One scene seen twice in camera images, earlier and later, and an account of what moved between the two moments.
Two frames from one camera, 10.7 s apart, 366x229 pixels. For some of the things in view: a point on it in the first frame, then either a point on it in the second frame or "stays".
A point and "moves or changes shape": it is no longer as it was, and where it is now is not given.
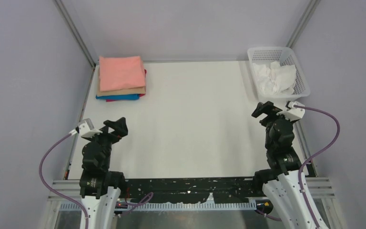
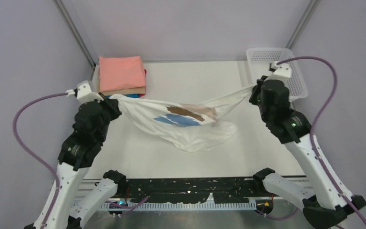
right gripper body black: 270,118 → 255,97
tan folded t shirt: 133,90 stays
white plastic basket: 285,56 stays
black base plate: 177,190 stays
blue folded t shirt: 128,97 stays
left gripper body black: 106,139 → 110,112
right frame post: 305,18 stays
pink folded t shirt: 121,72 stays
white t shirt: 278,79 moves or changes shape
